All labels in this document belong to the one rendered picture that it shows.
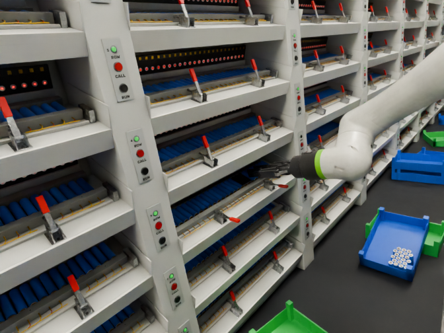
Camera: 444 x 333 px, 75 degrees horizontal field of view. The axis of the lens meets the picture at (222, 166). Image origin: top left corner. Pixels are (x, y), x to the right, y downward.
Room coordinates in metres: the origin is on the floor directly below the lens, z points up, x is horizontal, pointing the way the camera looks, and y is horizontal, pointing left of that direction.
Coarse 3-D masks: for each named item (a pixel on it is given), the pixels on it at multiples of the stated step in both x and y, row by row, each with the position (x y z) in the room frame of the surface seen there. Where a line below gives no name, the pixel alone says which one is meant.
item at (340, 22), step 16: (304, 0) 1.51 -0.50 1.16; (320, 0) 1.62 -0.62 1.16; (304, 16) 1.31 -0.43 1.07; (320, 16) 1.41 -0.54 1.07; (336, 16) 1.53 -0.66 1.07; (352, 16) 1.60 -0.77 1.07; (304, 32) 1.19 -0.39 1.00; (320, 32) 1.29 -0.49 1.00; (336, 32) 1.40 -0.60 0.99; (352, 32) 1.53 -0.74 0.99
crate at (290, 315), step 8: (288, 304) 0.83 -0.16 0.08; (288, 312) 0.84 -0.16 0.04; (296, 312) 0.82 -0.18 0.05; (272, 320) 0.80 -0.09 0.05; (280, 320) 0.82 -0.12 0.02; (288, 320) 0.83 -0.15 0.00; (296, 320) 0.83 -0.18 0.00; (304, 320) 0.79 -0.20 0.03; (264, 328) 0.78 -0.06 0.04; (272, 328) 0.80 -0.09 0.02; (280, 328) 0.80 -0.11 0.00; (288, 328) 0.80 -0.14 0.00; (296, 328) 0.79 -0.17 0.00; (304, 328) 0.79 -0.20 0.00; (312, 328) 0.77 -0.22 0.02; (320, 328) 0.73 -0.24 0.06
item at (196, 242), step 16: (272, 160) 1.17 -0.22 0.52; (288, 176) 1.08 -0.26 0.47; (256, 192) 0.97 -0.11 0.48; (272, 192) 0.97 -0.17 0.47; (240, 208) 0.88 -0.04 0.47; (256, 208) 0.91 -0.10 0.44; (208, 224) 0.80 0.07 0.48; (224, 224) 0.80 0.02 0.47; (192, 240) 0.73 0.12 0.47; (208, 240) 0.75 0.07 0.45; (192, 256) 0.71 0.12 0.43
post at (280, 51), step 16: (240, 0) 1.22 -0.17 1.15; (256, 0) 1.17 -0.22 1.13; (272, 0) 1.12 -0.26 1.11; (288, 16) 1.10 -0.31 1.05; (288, 32) 1.10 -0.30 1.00; (256, 48) 1.19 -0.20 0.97; (272, 48) 1.14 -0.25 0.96; (288, 48) 1.09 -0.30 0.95; (288, 64) 1.09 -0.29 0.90; (288, 96) 1.10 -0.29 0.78; (288, 112) 1.10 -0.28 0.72; (304, 112) 1.15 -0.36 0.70; (304, 128) 1.14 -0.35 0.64; (288, 144) 1.11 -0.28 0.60; (304, 144) 1.14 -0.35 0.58; (288, 192) 1.13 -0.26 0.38; (304, 208) 1.12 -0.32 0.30; (304, 224) 1.11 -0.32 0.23; (304, 240) 1.10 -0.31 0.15; (304, 256) 1.10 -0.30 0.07
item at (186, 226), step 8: (248, 184) 0.97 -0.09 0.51; (256, 184) 0.99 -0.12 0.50; (240, 192) 0.93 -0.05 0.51; (224, 200) 0.88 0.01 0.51; (232, 200) 0.89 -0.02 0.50; (208, 208) 0.84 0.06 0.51; (216, 208) 0.84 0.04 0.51; (200, 216) 0.80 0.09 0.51; (208, 216) 0.82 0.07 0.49; (184, 224) 0.76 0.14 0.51; (192, 224) 0.77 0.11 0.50; (176, 232) 0.73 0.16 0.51; (184, 232) 0.75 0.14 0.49; (192, 232) 0.75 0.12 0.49
